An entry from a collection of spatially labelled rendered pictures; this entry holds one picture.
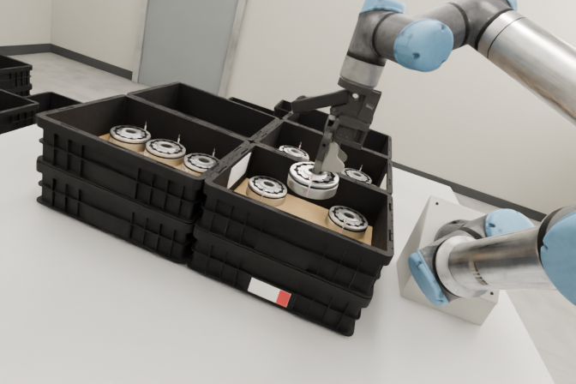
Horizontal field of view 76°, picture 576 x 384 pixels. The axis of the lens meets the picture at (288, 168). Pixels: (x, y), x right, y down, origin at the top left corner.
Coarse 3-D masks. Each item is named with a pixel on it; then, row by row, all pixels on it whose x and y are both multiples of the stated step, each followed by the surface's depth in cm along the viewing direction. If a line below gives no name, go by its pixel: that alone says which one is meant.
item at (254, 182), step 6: (252, 180) 96; (258, 180) 97; (276, 180) 100; (252, 186) 93; (258, 186) 94; (282, 186) 98; (258, 192) 92; (264, 192) 92; (270, 192) 93; (276, 192) 94; (282, 192) 95
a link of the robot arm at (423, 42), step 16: (384, 16) 61; (400, 16) 59; (416, 16) 57; (432, 16) 57; (448, 16) 57; (384, 32) 60; (400, 32) 56; (416, 32) 54; (432, 32) 53; (448, 32) 54; (464, 32) 58; (384, 48) 60; (400, 48) 57; (416, 48) 54; (432, 48) 55; (448, 48) 56; (400, 64) 59; (416, 64) 56; (432, 64) 56
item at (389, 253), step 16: (256, 144) 100; (208, 192) 74; (224, 192) 73; (384, 192) 96; (256, 208) 73; (272, 208) 72; (288, 224) 72; (304, 224) 71; (320, 240) 72; (336, 240) 71; (352, 240) 70; (368, 256) 70; (384, 256) 69
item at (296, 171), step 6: (300, 162) 79; (306, 162) 80; (294, 168) 76; (300, 168) 77; (294, 174) 74; (300, 174) 74; (330, 174) 77; (336, 174) 77; (300, 180) 72; (306, 180) 72; (312, 180) 73; (318, 180) 73; (324, 180) 74; (330, 180) 75; (336, 180) 75; (312, 186) 72; (318, 186) 72; (324, 186) 72; (330, 186) 73
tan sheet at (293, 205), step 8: (240, 184) 99; (240, 192) 95; (288, 200) 99; (296, 200) 100; (280, 208) 93; (288, 208) 95; (296, 208) 96; (304, 208) 97; (312, 208) 98; (320, 208) 99; (304, 216) 93; (312, 216) 95; (320, 216) 96; (320, 224) 92; (368, 232) 95; (360, 240) 91; (368, 240) 92
